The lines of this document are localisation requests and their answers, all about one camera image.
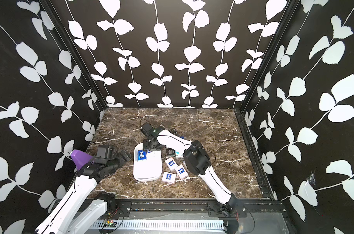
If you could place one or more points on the white pink tissue pack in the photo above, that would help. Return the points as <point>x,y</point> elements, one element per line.
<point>181,172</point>

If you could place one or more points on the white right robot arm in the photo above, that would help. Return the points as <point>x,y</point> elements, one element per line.
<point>196,159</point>

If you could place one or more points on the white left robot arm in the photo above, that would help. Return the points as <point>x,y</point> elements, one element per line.
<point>66,218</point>

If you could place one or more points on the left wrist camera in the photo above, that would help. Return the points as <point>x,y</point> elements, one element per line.
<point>106,152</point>

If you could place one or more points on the pink Tempo tissue pack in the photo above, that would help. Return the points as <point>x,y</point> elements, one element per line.
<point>171,163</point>

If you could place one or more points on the teal cartoon tissue pack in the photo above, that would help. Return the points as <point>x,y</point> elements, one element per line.
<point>178,155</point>

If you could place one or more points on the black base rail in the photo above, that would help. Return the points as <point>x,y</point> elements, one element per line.
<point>242,207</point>

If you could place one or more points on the blue Tempo tissue pack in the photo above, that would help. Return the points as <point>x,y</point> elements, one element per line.
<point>142,155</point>

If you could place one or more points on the white storage box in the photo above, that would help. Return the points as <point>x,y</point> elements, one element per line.
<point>149,169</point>

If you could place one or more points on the purple plastic scoop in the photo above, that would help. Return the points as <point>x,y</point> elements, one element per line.
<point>80,158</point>

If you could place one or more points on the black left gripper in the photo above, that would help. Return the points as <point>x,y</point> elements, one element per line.
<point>123,160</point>

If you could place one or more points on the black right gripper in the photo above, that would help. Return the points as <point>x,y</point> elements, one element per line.
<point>145,146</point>

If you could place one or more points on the white blue tissue pack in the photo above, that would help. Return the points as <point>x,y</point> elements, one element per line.
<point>169,177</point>

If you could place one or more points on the black tissue pack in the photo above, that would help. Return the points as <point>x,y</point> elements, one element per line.
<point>173,131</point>
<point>170,152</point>

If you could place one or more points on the white ribbed cable duct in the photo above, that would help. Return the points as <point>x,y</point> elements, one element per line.
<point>161,225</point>

